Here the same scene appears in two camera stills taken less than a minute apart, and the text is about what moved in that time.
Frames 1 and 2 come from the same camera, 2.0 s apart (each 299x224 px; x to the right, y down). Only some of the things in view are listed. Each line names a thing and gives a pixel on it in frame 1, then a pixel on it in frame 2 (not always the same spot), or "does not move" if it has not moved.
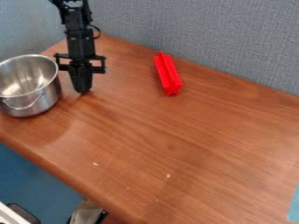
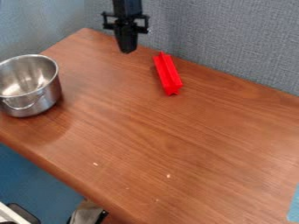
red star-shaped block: [170, 75] does not move
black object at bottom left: [32, 219] does not move
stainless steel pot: [30, 86] does not move
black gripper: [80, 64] -> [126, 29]
